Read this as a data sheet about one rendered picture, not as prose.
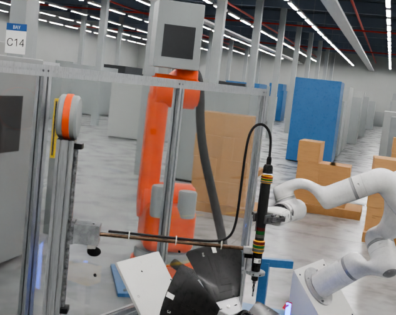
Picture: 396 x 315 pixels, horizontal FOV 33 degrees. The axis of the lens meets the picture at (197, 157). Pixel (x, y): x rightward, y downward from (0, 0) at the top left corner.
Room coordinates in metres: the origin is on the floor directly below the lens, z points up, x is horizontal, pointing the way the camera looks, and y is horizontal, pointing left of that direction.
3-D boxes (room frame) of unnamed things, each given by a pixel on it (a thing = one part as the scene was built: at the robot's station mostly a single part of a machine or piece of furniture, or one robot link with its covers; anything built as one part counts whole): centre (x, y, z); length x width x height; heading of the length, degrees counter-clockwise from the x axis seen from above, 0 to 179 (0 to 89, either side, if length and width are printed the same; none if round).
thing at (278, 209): (2.43, -0.31, 1.59); 0.11 x 0.10 x 0.07; 148
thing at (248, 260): (2.34, -0.24, 1.43); 0.09 x 0.07 x 0.10; 93
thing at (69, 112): (2.31, 0.46, 1.88); 0.17 x 0.15 x 0.16; 148
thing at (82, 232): (2.31, 0.37, 1.47); 0.10 x 0.07 x 0.08; 93
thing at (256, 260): (2.34, -0.25, 1.58); 0.04 x 0.04 x 0.46
